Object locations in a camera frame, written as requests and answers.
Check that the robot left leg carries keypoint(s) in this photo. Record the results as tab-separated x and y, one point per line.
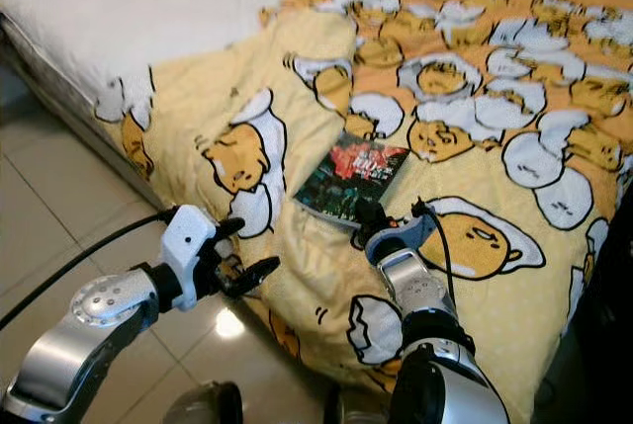
203	404

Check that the yellow cartoon egg blanket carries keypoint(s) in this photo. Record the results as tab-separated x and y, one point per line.
455	98

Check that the white quilted mattress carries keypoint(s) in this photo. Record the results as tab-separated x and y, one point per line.
158	9

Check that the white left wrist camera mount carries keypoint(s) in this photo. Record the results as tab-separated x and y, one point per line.
188	246

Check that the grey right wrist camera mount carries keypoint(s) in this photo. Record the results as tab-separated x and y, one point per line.
406	236

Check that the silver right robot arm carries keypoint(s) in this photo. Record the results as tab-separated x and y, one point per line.
425	291

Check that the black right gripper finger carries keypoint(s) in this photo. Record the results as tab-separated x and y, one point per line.
374	214

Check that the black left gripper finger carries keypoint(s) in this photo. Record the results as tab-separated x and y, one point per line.
257	274
229	228

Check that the dark cover book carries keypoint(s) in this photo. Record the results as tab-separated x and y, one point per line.
351	172

